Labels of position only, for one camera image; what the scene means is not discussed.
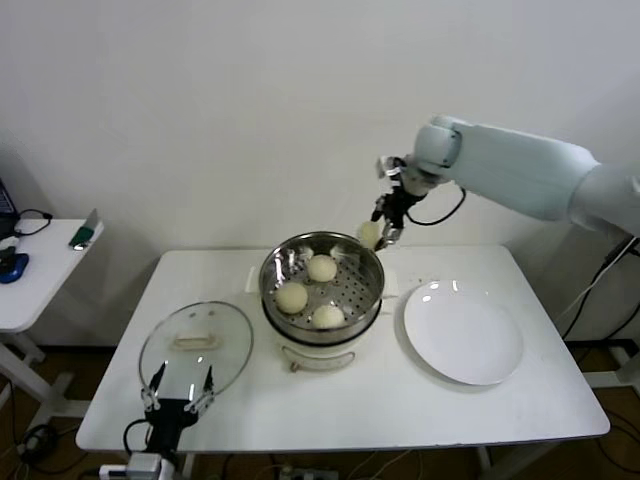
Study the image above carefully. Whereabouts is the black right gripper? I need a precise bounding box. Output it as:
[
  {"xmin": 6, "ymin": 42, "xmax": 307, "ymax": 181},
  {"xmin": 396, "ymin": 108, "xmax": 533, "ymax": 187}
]
[{"xmin": 369, "ymin": 182, "xmax": 426, "ymax": 250}]

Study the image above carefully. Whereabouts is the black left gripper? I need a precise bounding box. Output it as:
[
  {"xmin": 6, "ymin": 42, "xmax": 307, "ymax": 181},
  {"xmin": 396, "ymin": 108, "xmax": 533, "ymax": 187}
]
[{"xmin": 139, "ymin": 362, "xmax": 215, "ymax": 454}]

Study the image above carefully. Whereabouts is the white steamed baozi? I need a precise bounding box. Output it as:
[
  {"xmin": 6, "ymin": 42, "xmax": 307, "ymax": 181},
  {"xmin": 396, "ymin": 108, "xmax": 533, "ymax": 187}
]
[
  {"xmin": 357, "ymin": 221, "xmax": 384, "ymax": 250},
  {"xmin": 311, "ymin": 304, "xmax": 346, "ymax": 330},
  {"xmin": 274, "ymin": 282, "xmax": 309, "ymax": 315},
  {"xmin": 306, "ymin": 253, "xmax": 338, "ymax": 283}
]

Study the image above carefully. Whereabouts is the glass pot lid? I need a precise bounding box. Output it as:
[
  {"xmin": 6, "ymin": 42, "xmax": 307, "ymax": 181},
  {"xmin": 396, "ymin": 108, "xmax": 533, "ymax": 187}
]
[{"xmin": 138, "ymin": 299, "xmax": 255, "ymax": 406}]

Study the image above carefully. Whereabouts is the stainless steel steamer basket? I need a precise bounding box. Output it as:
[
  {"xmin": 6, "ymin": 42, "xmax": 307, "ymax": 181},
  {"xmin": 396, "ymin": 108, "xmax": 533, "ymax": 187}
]
[{"xmin": 258, "ymin": 230, "xmax": 387, "ymax": 346}]

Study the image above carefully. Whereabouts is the white round plate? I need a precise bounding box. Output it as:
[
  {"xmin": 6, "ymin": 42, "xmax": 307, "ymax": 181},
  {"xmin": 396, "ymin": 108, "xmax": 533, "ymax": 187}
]
[{"xmin": 398, "ymin": 279, "xmax": 526, "ymax": 387}]

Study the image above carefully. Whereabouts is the white electric pot base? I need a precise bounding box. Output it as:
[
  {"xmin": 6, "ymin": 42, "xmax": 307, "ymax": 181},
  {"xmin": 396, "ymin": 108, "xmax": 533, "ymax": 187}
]
[{"xmin": 247, "ymin": 267, "xmax": 401, "ymax": 374}]

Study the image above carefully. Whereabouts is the grey floor power strip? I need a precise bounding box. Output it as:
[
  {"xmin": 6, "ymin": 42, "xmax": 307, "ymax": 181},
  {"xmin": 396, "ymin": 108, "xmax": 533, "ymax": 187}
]
[{"xmin": 279, "ymin": 464, "xmax": 341, "ymax": 480}]

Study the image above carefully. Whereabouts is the white side table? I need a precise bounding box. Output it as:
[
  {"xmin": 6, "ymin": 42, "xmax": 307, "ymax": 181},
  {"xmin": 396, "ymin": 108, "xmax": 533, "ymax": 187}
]
[{"xmin": 0, "ymin": 217, "xmax": 106, "ymax": 426}]

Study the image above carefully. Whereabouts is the blue computer mouse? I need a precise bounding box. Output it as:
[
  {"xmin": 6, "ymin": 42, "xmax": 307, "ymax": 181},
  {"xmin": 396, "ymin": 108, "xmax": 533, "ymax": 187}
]
[{"xmin": 0, "ymin": 252, "xmax": 31, "ymax": 285}]

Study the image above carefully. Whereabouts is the dark laptop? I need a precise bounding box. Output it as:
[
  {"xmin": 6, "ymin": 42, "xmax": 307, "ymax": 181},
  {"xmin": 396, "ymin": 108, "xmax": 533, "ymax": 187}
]
[{"xmin": 0, "ymin": 174, "xmax": 21, "ymax": 239}]

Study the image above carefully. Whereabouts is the white stand base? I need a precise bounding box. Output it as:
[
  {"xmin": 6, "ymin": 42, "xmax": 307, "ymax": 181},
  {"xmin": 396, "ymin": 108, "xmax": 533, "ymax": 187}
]
[{"xmin": 582, "ymin": 344, "xmax": 640, "ymax": 389}]

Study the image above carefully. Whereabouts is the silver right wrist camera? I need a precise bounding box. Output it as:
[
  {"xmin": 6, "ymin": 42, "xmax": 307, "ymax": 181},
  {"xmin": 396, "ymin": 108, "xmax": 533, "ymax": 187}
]
[{"xmin": 377, "ymin": 155, "xmax": 404, "ymax": 179}]

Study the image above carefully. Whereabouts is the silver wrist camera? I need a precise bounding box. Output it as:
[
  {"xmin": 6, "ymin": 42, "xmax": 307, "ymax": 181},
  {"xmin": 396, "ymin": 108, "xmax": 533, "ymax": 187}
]
[
  {"xmin": 377, "ymin": 155, "xmax": 404, "ymax": 179},
  {"xmin": 98, "ymin": 452, "xmax": 166, "ymax": 480}
]

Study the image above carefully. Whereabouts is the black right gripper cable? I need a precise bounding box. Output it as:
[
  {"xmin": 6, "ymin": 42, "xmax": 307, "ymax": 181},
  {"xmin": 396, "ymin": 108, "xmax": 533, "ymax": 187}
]
[{"xmin": 404, "ymin": 187, "xmax": 467, "ymax": 226}]

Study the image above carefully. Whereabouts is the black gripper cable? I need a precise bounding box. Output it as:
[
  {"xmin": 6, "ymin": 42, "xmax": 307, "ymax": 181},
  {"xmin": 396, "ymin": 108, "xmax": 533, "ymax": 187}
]
[
  {"xmin": 404, "ymin": 187, "xmax": 467, "ymax": 226},
  {"xmin": 122, "ymin": 418, "xmax": 154, "ymax": 454}
]

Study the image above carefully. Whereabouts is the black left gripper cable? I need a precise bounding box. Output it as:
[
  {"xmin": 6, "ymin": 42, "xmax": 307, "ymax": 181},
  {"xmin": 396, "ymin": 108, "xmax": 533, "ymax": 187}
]
[{"xmin": 122, "ymin": 418, "xmax": 154, "ymax": 454}]

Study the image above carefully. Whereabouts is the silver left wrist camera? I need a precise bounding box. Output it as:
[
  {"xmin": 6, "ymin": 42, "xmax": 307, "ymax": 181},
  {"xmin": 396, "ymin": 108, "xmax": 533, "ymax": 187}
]
[{"xmin": 98, "ymin": 452, "xmax": 166, "ymax": 480}]

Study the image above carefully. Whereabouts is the black floor cable plug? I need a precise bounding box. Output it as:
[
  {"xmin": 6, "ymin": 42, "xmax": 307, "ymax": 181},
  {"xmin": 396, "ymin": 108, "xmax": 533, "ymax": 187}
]
[{"xmin": 17, "ymin": 422, "xmax": 57, "ymax": 459}]

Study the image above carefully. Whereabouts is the green-handled metal scraper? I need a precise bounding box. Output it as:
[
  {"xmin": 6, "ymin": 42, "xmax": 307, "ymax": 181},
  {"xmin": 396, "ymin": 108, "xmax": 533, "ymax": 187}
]
[{"xmin": 68, "ymin": 208, "xmax": 104, "ymax": 251}]

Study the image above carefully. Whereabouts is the black looped cable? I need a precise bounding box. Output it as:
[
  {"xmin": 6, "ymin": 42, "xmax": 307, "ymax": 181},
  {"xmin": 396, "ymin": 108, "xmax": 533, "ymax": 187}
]
[{"xmin": 14, "ymin": 208, "xmax": 54, "ymax": 239}]

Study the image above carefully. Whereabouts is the white cable with black plug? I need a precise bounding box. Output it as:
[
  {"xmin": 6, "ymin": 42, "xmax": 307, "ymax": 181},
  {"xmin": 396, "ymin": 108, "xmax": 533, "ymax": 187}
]
[{"xmin": 558, "ymin": 237, "xmax": 640, "ymax": 324}]

